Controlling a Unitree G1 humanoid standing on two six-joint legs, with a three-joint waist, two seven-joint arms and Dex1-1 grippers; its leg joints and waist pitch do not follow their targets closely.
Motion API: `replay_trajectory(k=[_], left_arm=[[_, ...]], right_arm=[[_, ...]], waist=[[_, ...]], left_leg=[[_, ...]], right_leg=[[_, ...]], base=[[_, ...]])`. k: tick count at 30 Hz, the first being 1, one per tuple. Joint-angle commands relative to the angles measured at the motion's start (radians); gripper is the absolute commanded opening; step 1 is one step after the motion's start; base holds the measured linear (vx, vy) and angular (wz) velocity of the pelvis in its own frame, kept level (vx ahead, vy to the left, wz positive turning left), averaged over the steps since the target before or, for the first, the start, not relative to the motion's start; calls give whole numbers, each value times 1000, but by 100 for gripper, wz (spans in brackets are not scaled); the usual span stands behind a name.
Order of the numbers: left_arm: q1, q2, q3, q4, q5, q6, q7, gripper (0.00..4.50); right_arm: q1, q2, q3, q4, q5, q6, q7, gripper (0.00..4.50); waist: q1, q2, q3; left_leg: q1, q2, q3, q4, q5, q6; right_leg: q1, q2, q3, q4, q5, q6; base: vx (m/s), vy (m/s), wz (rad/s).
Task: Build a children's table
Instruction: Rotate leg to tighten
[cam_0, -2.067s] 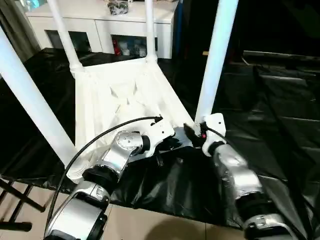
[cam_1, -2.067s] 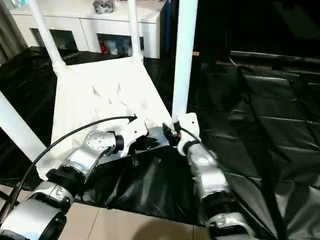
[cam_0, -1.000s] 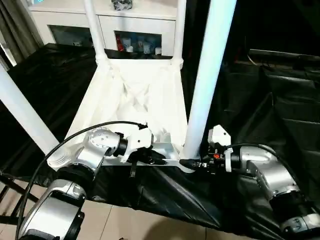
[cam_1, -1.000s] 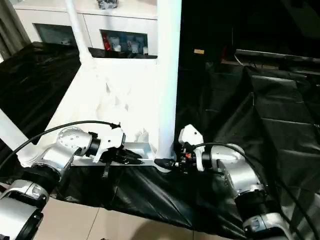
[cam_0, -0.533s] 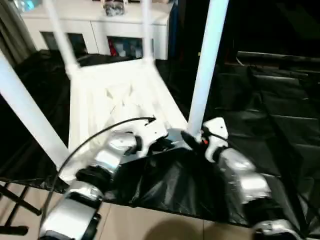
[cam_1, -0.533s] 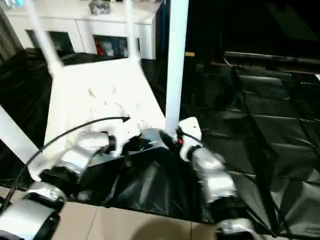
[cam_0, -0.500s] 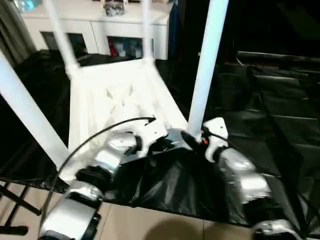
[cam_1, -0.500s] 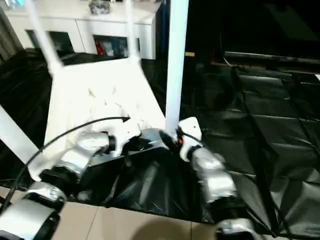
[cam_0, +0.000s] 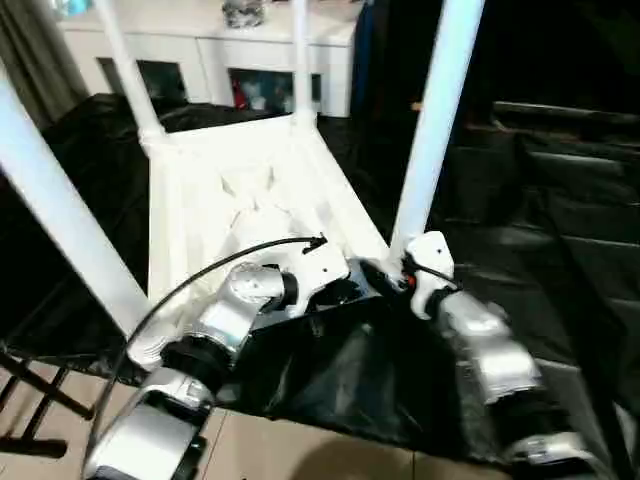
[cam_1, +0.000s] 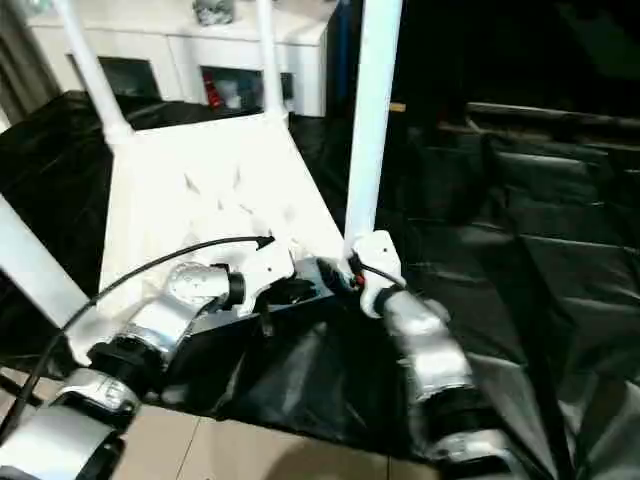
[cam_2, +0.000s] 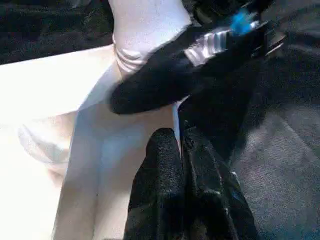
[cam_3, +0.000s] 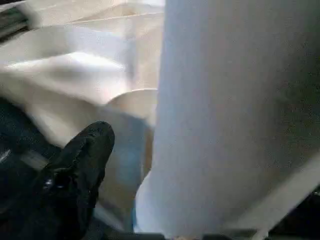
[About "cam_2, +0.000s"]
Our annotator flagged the white plastic table leg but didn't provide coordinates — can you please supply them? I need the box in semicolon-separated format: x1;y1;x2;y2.
108;0;192;75

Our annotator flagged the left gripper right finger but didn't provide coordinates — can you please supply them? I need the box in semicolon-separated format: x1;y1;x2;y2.
182;119;261;240

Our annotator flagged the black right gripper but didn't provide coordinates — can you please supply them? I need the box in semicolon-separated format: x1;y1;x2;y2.
192;0;288;59

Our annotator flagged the black plastic mat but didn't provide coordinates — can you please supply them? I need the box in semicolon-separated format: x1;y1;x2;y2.
0;0;320;240

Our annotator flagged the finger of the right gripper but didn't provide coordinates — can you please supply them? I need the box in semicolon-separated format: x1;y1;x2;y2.
109;24;252;115

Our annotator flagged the white plastic table top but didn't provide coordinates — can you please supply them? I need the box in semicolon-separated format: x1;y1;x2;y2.
0;42;191;240

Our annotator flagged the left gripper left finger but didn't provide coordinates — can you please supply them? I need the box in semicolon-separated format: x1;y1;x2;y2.
124;127;187;240

